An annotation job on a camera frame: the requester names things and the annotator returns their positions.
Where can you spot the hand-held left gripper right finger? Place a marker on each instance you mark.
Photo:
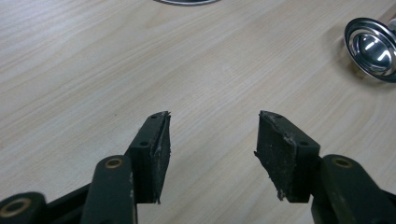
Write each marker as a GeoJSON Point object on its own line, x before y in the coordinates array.
{"type": "Point", "coordinates": [292, 161]}

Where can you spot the round metal object edge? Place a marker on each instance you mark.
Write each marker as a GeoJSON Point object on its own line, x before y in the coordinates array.
{"type": "Point", "coordinates": [186, 1]}

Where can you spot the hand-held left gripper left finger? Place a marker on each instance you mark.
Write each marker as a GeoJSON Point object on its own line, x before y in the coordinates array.
{"type": "Point", "coordinates": [149, 161]}

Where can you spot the small round steel dish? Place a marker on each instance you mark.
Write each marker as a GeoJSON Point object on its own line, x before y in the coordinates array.
{"type": "Point", "coordinates": [372, 49]}

